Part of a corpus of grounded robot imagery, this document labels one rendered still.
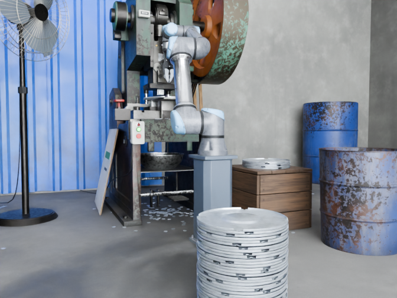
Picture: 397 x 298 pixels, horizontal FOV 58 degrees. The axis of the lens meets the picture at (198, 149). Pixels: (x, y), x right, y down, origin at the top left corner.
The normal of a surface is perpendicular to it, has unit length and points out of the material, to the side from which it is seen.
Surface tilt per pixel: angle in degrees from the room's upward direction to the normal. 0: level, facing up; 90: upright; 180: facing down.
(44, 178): 90
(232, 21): 100
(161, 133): 90
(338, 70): 90
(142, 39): 90
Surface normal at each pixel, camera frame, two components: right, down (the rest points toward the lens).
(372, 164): -0.23, 0.08
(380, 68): -0.92, 0.02
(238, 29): 0.38, 0.33
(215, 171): 0.45, 0.04
